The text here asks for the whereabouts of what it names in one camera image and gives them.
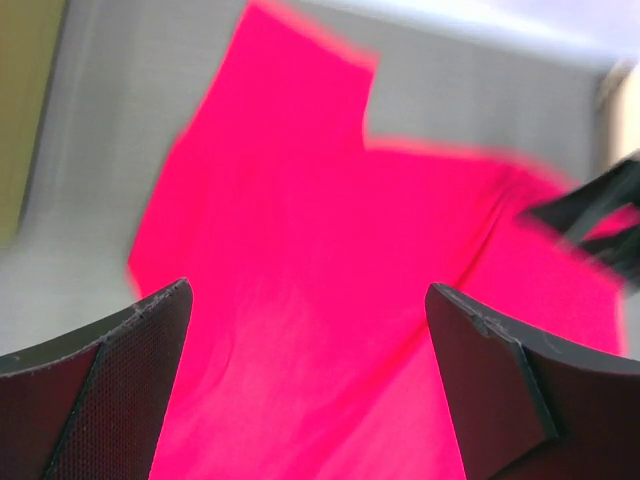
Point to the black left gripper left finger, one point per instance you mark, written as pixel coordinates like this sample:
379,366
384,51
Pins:
90,404

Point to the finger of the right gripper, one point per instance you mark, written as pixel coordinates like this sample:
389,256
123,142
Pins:
577,213

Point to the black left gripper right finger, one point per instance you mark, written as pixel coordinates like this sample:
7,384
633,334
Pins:
527,404

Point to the red t shirt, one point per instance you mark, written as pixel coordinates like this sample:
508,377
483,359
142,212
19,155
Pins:
310,252

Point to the green plastic laundry bin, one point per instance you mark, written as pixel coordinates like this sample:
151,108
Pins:
30,32

